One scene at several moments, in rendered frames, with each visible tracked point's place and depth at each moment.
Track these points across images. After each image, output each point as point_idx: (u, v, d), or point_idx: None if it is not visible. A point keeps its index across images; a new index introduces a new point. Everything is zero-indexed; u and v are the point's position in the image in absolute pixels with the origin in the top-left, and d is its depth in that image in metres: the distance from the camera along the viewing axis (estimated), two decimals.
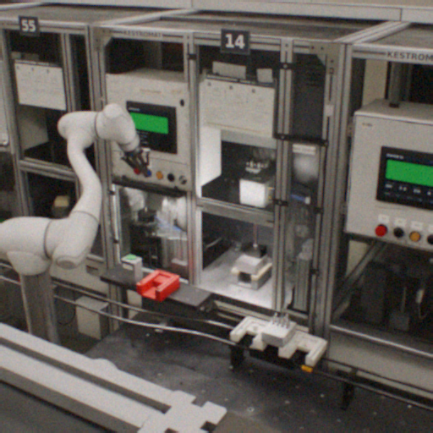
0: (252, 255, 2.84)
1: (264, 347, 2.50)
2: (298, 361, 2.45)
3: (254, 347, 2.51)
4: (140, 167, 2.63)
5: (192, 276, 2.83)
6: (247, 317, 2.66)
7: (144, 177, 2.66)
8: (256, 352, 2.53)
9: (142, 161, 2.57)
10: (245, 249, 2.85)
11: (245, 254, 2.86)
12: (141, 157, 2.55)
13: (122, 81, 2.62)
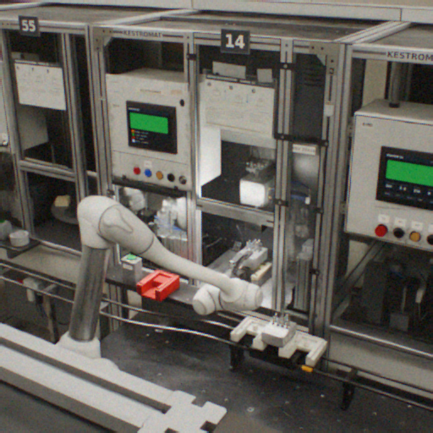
0: (253, 229, 2.79)
1: (264, 347, 2.50)
2: (298, 361, 2.45)
3: (254, 347, 2.51)
4: (245, 256, 2.77)
5: None
6: (247, 317, 2.66)
7: (247, 250, 2.81)
8: (256, 352, 2.53)
9: (236, 274, 2.76)
10: (246, 223, 2.79)
11: (246, 228, 2.80)
12: None
13: (122, 81, 2.62)
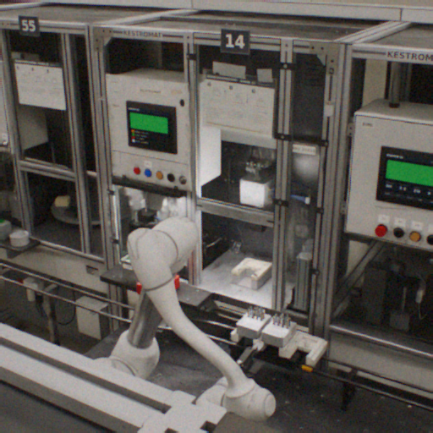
0: (253, 229, 2.79)
1: (264, 347, 2.50)
2: (298, 361, 2.45)
3: None
4: (254, 351, 2.31)
5: (192, 276, 2.83)
6: None
7: (256, 343, 2.36)
8: None
9: None
10: (246, 223, 2.79)
11: (246, 228, 2.80)
12: None
13: (122, 81, 2.62)
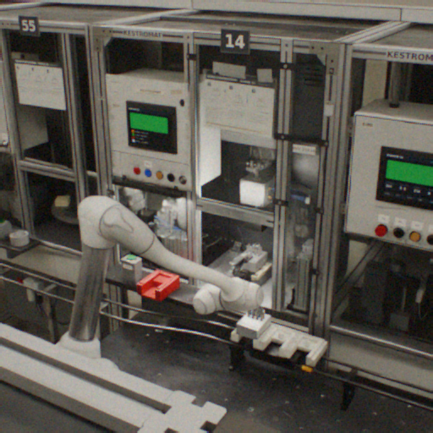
0: (253, 229, 2.79)
1: (264, 347, 2.50)
2: (298, 361, 2.45)
3: (254, 347, 2.51)
4: (245, 260, 2.78)
5: None
6: None
7: (247, 254, 2.82)
8: (256, 352, 2.53)
9: None
10: (246, 223, 2.79)
11: (246, 228, 2.80)
12: None
13: (122, 81, 2.62)
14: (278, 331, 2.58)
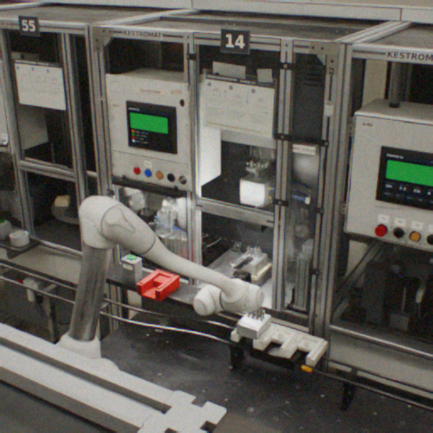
0: (253, 229, 2.79)
1: (264, 347, 2.50)
2: (298, 361, 2.45)
3: (254, 347, 2.51)
4: (246, 261, 2.78)
5: None
6: None
7: (247, 256, 2.83)
8: (256, 352, 2.53)
9: None
10: (246, 223, 2.79)
11: (246, 228, 2.80)
12: None
13: (122, 81, 2.62)
14: (278, 331, 2.58)
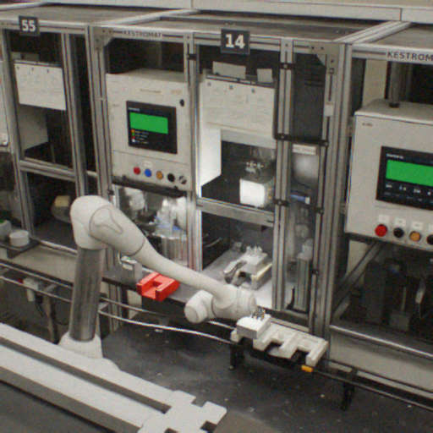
0: (253, 229, 2.79)
1: (264, 347, 2.50)
2: (298, 361, 2.45)
3: (254, 347, 2.51)
4: (239, 265, 2.72)
5: None
6: None
7: (241, 260, 2.76)
8: (256, 352, 2.53)
9: None
10: (246, 223, 2.79)
11: (246, 228, 2.80)
12: None
13: (122, 81, 2.62)
14: (278, 331, 2.58)
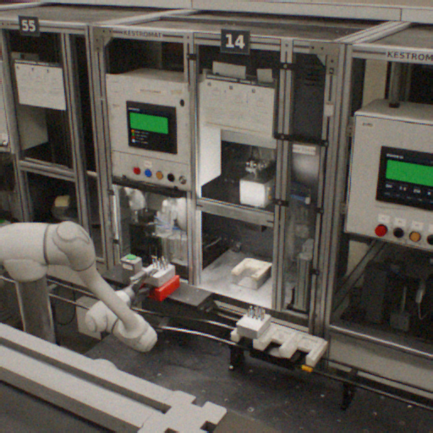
0: (253, 229, 2.79)
1: (264, 347, 2.50)
2: (298, 361, 2.45)
3: (254, 347, 2.51)
4: (149, 274, 2.70)
5: (192, 276, 2.83)
6: None
7: (152, 268, 2.75)
8: (256, 352, 2.53)
9: (139, 291, 2.69)
10: (246, 223, 2.79)
11: (246, 228, 2.80)
12: None
13: (122, 81, 2.62)
14: (278, 331, 2.58)
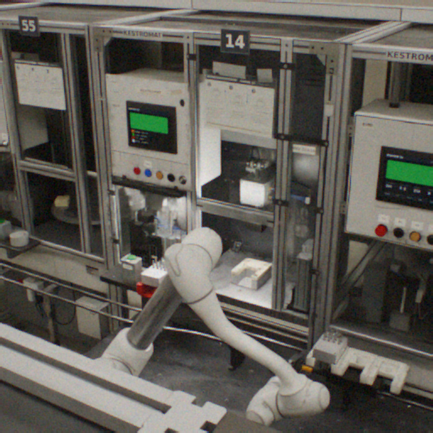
0: (253, 229, 2.79)
1: (342, 372, 2.35)
2: (381, 388, 2.30)
3: (332, 372, 2.36)
4: (302, 358, 2.39)
5: None
6: None
7: (303, 350, 2.43)
8: (334, 377, 2.37)
9: None
10: (246, 223, 2.79)
11: (246, 228, 2.80)
12: None
13: (122, 81, 2.62)
14: (355, 354, 2.43)
